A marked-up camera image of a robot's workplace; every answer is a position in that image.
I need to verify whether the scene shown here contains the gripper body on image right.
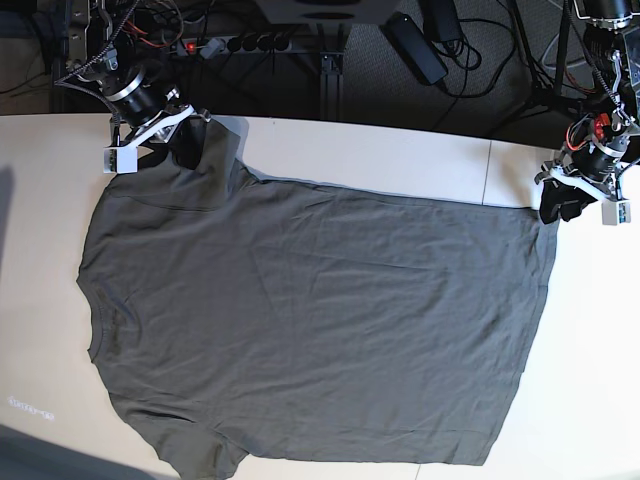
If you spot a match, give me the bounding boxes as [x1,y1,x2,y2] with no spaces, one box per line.
[534,142,629,205]

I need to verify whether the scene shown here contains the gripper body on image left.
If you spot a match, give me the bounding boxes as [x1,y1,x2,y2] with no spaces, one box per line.
[107,87,210,171]

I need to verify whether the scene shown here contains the grey T-shirt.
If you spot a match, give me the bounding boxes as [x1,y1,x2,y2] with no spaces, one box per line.
[77,122,557,479]

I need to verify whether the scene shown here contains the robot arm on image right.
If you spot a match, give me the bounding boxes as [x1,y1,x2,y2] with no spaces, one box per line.
[535,1,639,226]

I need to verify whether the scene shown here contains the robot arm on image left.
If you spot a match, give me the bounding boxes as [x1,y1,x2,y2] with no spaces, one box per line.
[54,1,211,174]

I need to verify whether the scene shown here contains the black power strip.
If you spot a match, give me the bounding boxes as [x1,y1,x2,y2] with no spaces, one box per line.
[170,33,293,60]

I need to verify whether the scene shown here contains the black power adapter brick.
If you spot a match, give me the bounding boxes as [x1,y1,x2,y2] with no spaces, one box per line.
[381,12,448,86]

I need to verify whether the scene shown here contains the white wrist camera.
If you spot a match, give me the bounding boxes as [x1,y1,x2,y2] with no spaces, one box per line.
[601,199,631,226]
[103,146,138,174]

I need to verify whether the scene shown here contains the grey cable on floor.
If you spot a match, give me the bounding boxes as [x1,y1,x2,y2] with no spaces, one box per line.
[542,0,601,71]

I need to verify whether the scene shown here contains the aluminium frame post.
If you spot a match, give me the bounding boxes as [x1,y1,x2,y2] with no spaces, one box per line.
[305,22,351,122]

